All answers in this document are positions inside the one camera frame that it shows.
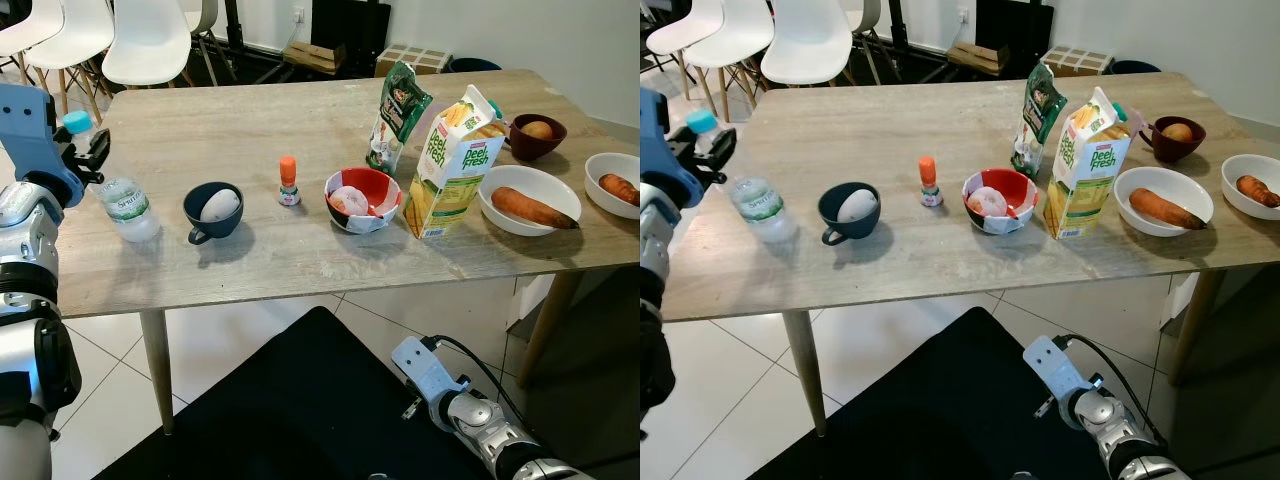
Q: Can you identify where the small bottle orange cap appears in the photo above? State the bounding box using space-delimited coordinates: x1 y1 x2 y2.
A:
917 156 944 208
278 156 303 208

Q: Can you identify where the long orange sweet potato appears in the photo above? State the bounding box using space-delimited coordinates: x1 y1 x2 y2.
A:
1128 188 1208 231
490 186 580 231

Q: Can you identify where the dark blue cup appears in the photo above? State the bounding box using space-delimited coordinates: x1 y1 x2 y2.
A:
818 181 882 247
183 181 245 247

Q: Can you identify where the short orange sweet potato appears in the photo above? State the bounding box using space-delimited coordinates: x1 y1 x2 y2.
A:
1235 175 1280 209
598 174 641 208

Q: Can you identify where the yellow green juice carton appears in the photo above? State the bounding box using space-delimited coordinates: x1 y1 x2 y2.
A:
404 85 509 242
1043 86 1133 241

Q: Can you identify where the large white bowl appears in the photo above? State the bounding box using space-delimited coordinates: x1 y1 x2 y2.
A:
1113 166 1215 239
477 165 584 239

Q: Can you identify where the wooden dining table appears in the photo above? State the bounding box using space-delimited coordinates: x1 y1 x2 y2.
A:
660 70 1280 437
48 68 641 437

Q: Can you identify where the red white patterned bowl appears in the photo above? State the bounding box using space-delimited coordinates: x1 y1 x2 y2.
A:
961 167 1040 236
324 167 404 236

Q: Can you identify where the flat brown cardboard box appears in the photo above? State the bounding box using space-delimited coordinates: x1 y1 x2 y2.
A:
947 40 1011 77
282 40 347 77

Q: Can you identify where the small white bowl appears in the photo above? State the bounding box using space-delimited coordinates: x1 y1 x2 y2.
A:
584 152 641 221
1221 153 1280 221

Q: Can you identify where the maroon bowl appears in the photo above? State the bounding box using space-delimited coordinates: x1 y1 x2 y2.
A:
508 113 569 163
1140 116 1207 165

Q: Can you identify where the clear water bottle teal cap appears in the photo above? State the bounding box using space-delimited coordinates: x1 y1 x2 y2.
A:
62 110 162 245
686 110 799 245

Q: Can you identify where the white plastic chair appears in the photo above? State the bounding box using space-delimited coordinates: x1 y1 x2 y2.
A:
22 0 116 126
183 0 239 86
0 0 63 89
645 0 726 79
760 0 853 89
683 0 771 113
102 0 193 91
845 0 901 86

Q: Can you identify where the black monitor screen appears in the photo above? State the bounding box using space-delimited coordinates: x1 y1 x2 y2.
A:
310 0 392 63
975 0 1054 63

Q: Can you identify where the black tripod stand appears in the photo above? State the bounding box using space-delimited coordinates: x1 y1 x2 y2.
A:
885 0 961 86
222 0 301 86

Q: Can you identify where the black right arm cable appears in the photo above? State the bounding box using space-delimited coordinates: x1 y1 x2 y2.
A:
425 335 526 426
1060 334 1166 446

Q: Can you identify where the patterned cardboard box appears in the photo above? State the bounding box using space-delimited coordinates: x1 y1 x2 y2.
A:
1040 45 1116 78
375 43 454 78

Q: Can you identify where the green snack pouch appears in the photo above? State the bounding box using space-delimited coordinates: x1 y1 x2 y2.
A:
364 60 435 177
1010 62 1069 179

